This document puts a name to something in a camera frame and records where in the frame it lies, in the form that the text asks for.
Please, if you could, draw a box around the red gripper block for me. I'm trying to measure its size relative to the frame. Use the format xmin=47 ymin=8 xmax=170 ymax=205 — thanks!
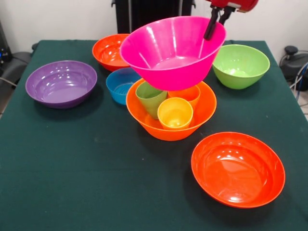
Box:
xmin=203 ymin=0 xmax=259 ymax=41

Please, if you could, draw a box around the pink plastic bowl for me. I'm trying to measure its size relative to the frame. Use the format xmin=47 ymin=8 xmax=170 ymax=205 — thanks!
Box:
xmin=119 ymin=16 xmax=228 ymax=91

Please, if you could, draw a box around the orange plastic cup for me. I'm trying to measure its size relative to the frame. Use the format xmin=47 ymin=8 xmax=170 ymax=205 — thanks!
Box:
xmin=167 ymin=84 xmax=201 ymax=110

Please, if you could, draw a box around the orange plastic bowl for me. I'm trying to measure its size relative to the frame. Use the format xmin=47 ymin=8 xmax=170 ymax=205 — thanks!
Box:
xmin=126 ymin=78 xmax=218 ymax=141

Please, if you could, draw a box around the yellow plastic cup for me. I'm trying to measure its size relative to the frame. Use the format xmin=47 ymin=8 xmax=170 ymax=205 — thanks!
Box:
xmin=157 ymin=97 xmax=194 ymax=130

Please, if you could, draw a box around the green plastic cup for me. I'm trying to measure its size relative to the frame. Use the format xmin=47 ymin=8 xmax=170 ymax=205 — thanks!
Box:
xmin=135 ymin=81 xmax=168 ymax=120

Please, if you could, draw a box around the black computer tower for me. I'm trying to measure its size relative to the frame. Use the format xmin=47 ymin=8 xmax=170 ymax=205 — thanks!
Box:
xmin=0 ymin=19 xmax=13 ymax=70

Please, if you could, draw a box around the green plastic bowl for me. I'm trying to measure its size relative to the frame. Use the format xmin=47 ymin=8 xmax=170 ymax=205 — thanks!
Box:
xmin=212 ymin=44 xmax=270 ymax=90

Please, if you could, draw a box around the red plastic bowl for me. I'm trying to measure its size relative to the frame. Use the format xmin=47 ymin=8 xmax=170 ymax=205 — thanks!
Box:
xmin=191 ymin=131 xmax=286 ymax=208
xmin=92 ymin=33 xmax=132 ymax=72

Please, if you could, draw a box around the blue plastic bowl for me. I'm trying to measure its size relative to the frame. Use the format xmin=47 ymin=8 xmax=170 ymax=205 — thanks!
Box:
xmin=105 ymin=67 xmax=142 ymax=105

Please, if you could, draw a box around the purple plastic bowl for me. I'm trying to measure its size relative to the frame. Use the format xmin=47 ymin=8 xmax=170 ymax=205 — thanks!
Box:
xmin=25 ymin=60 xmax=98 ymax=109

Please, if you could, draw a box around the dark green table cloth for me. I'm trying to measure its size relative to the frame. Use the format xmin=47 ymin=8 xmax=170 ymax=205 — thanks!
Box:
xmin=0 ymin=39 xmax=308 ymax=231

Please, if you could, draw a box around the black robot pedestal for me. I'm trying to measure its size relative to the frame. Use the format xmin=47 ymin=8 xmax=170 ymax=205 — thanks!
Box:
xmin=112 ymin=0 xmax=196 ymax=41

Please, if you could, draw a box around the blue cable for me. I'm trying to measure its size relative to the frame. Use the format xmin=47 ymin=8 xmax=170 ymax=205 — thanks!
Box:
xmin=295 ymin=61 xmax=308 ymax=92

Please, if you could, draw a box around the grey cable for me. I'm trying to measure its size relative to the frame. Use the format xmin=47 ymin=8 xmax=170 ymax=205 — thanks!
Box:
xmin=0 ymin=76 xmax=18 ymax=88

